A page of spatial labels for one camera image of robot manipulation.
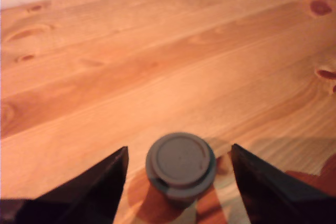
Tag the dark brown coffee capsule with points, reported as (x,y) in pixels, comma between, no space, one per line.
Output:
(181,158)

